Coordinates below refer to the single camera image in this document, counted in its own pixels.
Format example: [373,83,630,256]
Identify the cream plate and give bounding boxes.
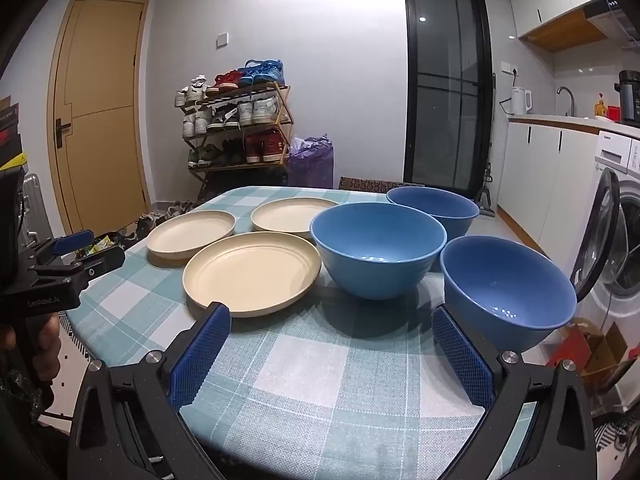
[146,209,237,261]
[182,231,322,319]
[250,198,341,241]

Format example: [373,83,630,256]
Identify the purple plastic bag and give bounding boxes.
[289,135,335,191]

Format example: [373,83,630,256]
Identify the scattered dark shoes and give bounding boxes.
[122,201,203,248]

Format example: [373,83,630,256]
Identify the white washing machine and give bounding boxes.
[575,127,640,411]

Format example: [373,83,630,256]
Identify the brown cardboard box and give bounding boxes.
[570,317,631,396]

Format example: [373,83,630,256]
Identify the white electric kettle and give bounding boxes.
[510,86,533,116]

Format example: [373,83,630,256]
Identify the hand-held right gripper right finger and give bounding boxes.
[431,304,596,480]

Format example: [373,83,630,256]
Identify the range hood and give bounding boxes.
[587,0,640,46]

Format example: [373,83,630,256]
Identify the wooden shoe rack with shoes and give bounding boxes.
[174,59,291,171]

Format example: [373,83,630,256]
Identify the brown patterned doormat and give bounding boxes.
[339,176,418,193]

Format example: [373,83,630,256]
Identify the grey floor mop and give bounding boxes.
[475,72,498,218]

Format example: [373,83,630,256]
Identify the white base cabinet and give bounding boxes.
[497,115,601,281]

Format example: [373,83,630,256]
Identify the black tray of snack packets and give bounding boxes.
[85,232,126,260]

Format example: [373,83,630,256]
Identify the blue bowl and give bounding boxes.
[309,202,448,301]
[386,186,481,243]
[440,235,578,356]

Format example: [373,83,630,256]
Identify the yellow wooden door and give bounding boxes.
[46,0,151,236]

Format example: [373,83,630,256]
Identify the black framed glass door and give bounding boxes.
[402,0,493,200]

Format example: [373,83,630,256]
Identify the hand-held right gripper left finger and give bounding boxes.
[67,301,232,480]

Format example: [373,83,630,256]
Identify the black countertop appliance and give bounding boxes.
[615,69,640,128]

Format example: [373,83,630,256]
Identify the black white patterned rug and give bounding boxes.
[594,421,640,480]

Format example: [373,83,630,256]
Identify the person's left hand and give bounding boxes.
[39,313,63,385]

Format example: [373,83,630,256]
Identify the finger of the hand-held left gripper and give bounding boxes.
[32,230,96,262]
[35,246,126,287]

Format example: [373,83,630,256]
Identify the silver suitcase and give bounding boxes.
[20,172,56,251]

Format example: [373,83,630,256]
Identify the person's left forearm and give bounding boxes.
[0,355,56,423]

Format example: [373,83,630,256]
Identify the stack of dark boxes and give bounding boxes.
[0,95,26,173]

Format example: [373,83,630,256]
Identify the teal checked tablecloth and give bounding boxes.
[65,186,538,480]

